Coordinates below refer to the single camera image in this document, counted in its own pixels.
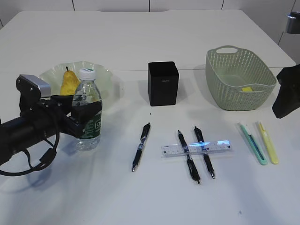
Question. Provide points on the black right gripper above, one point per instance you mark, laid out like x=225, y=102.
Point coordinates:
x=288, y=99

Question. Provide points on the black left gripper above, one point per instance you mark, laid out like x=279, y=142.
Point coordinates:
x=54, y=116

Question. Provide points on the clear plastic water bottle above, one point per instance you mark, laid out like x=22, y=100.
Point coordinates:
x=86, y=93

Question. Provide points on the yellow pear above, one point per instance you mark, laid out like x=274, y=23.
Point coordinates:
x=69, y=84

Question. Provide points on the yellow waste paper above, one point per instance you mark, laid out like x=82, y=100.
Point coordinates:
x=247, y=89

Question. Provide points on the yellow utility knife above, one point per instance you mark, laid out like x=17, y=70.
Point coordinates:
x=268, y=143

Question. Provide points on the green utility knife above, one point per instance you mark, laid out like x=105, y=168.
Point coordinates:
x=253, y=144

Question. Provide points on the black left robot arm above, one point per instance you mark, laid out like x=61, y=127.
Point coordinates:
x=10, y=140

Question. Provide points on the green wavy glass plate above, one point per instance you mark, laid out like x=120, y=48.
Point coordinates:
x=54, y=77

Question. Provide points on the green plastic woven basket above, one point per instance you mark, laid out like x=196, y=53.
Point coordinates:
x=227, y=73

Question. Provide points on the black pen left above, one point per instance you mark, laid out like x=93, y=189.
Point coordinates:
x=139, y=151

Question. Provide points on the black pen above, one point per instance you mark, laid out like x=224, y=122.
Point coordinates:
x=139, y=151
x=200, y=139
x=190, y=163

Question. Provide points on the black pen right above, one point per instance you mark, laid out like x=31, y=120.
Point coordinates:
x=200, y=139

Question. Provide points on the black square pen holder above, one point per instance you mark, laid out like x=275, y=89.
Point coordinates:
x=163, y=79

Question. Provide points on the clear plastic ruler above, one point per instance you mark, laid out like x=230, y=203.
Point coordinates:
x=169, y=151

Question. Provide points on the black pen middle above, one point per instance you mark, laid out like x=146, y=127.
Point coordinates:
x=190, y=163

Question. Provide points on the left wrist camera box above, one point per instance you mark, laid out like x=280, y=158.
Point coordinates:
x=31, y=89

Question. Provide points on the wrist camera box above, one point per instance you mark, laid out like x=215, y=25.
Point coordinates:
x=293, y=23
x=31, y=89

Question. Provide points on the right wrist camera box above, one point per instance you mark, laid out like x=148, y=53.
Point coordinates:
x=293, y=23

